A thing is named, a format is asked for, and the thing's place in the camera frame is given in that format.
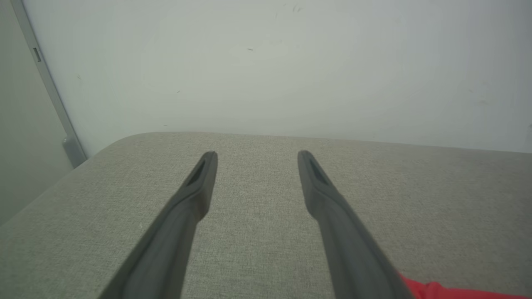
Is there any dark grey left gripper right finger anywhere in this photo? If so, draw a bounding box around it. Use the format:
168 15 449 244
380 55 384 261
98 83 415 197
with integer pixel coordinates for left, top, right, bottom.
297 150 415 299

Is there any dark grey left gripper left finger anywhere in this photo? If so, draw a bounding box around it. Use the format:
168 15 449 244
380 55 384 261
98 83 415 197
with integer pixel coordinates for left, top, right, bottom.
98 151 219 299

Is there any red basketball jersey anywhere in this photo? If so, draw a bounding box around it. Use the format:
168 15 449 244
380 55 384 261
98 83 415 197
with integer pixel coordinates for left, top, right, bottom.
398 272 532 299

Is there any grey metal post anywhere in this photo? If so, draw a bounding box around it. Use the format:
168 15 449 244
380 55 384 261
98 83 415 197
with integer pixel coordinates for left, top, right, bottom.
10 0 88 169

